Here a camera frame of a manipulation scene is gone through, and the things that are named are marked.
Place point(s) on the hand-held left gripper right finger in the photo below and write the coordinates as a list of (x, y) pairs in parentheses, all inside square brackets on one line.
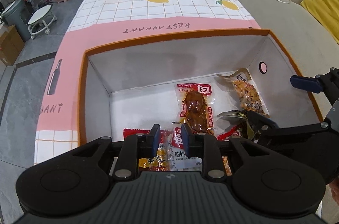
[(187, 139)]

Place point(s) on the clear chicken leg packet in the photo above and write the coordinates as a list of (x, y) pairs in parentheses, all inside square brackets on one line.
[(194, 107)]

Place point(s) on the orange cardboard box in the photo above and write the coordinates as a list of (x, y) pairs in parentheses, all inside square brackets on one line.
[(159, 67)]

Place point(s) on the red stick snack bag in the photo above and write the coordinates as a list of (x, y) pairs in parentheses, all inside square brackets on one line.
[(227, 135)]

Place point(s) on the clear packet of white balls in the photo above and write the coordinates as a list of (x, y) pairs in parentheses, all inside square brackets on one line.
[(191, 163)]

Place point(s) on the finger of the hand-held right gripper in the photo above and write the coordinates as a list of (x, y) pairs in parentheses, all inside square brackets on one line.
[(304, 83), (267, 124)]

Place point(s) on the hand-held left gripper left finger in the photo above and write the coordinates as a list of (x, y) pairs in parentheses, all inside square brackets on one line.
[(155, 139)]

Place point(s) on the red cartoon snack packet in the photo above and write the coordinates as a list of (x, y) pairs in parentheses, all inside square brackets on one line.
[(159, 161)]

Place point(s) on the beige sofa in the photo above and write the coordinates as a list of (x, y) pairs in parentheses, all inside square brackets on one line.
[(264, 9)]

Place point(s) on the white rolling stool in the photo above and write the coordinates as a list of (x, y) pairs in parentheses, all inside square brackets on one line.
[(41, 14)]

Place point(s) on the person's right forearm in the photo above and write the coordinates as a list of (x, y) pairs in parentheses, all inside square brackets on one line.
[(335, 191)]

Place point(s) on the checked lemon print tablecloth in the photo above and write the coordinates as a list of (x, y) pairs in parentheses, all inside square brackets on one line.
[(132, 9)]

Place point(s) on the grey trash bin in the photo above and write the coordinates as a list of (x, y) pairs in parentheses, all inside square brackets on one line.
[(16, 20)]

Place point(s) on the clear spicy peanut packet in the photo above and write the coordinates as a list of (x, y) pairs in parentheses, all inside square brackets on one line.
[(246, 94)]

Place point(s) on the yellow pillow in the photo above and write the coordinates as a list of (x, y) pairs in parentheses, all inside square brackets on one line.
[(325, 1)]

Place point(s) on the black gold snack packet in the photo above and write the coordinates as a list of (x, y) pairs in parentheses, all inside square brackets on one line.
[(233, 114)]

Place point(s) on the brown cardboard carton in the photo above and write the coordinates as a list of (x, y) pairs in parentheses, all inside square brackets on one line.
[(10, 46)]

